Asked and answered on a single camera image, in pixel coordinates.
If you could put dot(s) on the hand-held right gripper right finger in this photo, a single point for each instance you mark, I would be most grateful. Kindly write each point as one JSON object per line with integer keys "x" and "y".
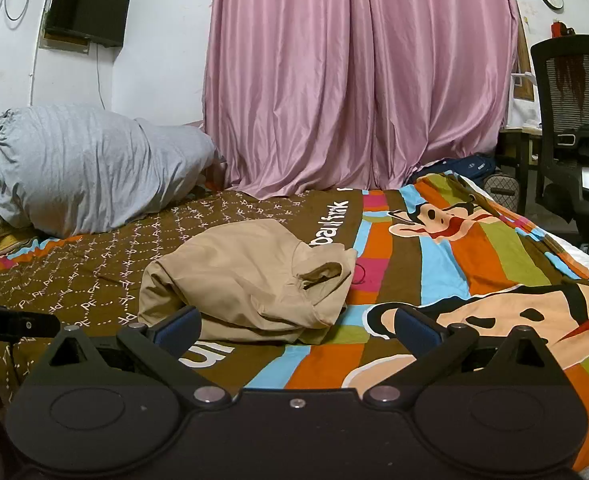
{"x": 417, "y": 332}

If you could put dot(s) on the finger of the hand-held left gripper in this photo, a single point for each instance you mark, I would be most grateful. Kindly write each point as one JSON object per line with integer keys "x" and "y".
{"x": 37, "y": 325}

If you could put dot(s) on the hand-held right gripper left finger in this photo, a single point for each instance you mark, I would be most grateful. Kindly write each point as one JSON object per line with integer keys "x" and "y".
{"x": 177, "y": 332}

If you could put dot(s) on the beige hooded jacket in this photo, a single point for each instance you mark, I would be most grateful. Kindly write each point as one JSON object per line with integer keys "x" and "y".
{"x": 234, "y": 280}

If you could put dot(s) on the cartoon printed blanket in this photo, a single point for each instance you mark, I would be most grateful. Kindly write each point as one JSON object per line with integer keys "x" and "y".
{"x": 474, "y": 260}

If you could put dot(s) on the grey bedding bundle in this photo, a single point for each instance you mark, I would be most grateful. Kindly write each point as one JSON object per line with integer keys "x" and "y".
{"x": 84, "y": 170}

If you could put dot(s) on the checkered bag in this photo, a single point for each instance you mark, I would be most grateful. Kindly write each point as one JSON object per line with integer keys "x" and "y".
{"x": 501, "y": 190}

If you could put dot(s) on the white bed sheet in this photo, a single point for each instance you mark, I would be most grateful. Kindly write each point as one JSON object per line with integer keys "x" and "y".
{"x": 574, "y": 252}

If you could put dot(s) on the dark blue bag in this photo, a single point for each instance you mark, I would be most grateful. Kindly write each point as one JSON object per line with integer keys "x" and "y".
{"x": 474, "y": 162}

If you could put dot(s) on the wooden desk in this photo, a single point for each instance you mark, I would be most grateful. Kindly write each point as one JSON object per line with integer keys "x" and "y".
{"x": 524, "y": 170}

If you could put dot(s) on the black mesh office chair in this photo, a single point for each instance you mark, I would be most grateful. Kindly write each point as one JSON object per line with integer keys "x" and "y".
{"x": 559, "y": 170}

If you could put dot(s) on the pink curtain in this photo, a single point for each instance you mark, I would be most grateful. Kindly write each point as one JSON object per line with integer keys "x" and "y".
{"x": 349, "y": 60}

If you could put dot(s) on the wooden framed picture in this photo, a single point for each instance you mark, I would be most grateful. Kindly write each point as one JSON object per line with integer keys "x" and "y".
{"x": 522, "y": 60}

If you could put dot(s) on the black wall television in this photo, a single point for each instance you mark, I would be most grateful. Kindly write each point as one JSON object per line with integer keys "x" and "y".
{"x": 87, "y": 10}

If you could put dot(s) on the red wall ornament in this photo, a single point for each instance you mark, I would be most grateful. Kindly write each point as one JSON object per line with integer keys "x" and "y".
{"x": 559, "y": 29}

